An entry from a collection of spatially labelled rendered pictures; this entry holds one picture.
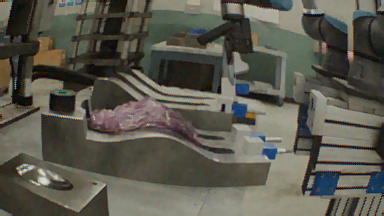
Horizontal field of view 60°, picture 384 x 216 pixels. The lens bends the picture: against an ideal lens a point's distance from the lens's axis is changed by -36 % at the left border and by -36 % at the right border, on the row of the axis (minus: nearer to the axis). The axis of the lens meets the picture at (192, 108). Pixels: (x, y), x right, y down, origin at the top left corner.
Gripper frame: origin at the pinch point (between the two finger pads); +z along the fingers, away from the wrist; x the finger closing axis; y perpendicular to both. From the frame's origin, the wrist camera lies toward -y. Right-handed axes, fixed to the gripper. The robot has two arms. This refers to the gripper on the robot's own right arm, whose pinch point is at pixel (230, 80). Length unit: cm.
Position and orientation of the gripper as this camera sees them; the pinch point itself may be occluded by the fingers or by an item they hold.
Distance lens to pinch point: 138.9
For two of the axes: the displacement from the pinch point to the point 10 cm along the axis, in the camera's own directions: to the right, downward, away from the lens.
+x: 1.4, -0.2, 9.9
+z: 0.0, 10.0, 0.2
